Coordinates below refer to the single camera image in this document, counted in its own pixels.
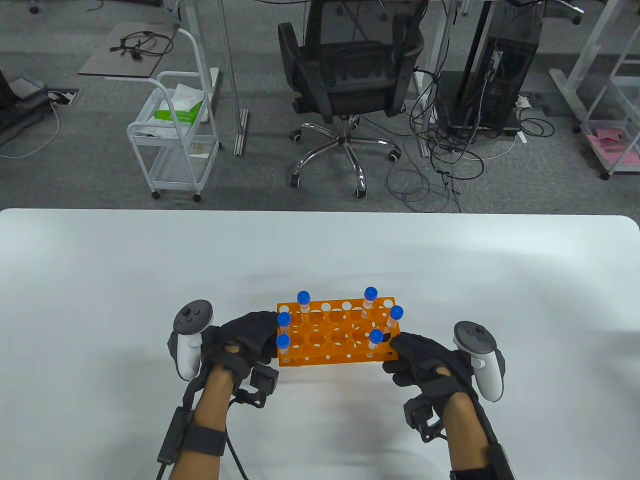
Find person's right hand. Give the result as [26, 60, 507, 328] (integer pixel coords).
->
[382, 332, 477, 402]

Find person's left hand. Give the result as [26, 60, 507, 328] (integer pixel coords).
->
[200, 311, 281, 386]

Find orange test tube rack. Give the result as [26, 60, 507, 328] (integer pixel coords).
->
[276, 296, 401, 367]

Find person's left forearm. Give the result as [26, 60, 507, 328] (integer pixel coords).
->
[167, 365, 236, 480]

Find person's right forearm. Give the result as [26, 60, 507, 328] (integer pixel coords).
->
[442, 392, 501, 480]

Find black and white tracking controller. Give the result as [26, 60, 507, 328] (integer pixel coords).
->
[167, 300, 215, 382]
[452, 321, 506, 403]

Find black labelled sensor box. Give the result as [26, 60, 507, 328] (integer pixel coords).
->
[487, 442, 518, 480]
[156, 406, 188, 466]

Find green packet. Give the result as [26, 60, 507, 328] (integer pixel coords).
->
[152, 102, 205, 123]

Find white plastic bag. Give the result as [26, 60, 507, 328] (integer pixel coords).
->
[172, 82, 208, 113]

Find white shelf trolley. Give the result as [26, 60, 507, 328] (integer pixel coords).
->
[580, 45, 640, 181]

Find grey metal desk leg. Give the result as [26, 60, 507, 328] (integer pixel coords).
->
[415, 0, 458, 158]
[216, 0, 250, 157]

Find pink paper sheet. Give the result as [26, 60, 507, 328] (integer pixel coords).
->
[587, 127, 640, 168]

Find black office chair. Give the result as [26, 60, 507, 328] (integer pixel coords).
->
[277, 0, 426, 198]

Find black computer tower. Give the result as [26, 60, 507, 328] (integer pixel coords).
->
[437, 0, 543, 136]

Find black equipment base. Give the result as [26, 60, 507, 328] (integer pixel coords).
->
[0, 67, 53, 133]

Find black chair base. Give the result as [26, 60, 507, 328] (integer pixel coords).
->
[505, 0, 586, 26]

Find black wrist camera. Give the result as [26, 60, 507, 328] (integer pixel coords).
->
[232, 364, 280, 408]
[404, 395, 448, 443]

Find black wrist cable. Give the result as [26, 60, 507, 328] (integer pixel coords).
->
[156, 434, 251, 480]

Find white wire trolley cart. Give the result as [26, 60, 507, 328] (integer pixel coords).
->
[126, 71, 222, 202]

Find tangle of black floor cables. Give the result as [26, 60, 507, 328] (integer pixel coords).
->
[384, 65, 556, 213]

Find black cable bundle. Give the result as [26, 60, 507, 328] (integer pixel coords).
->
[109, 30, 175, 60]

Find white desk frame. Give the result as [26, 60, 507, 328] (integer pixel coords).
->
[549, 0, 621, 123]

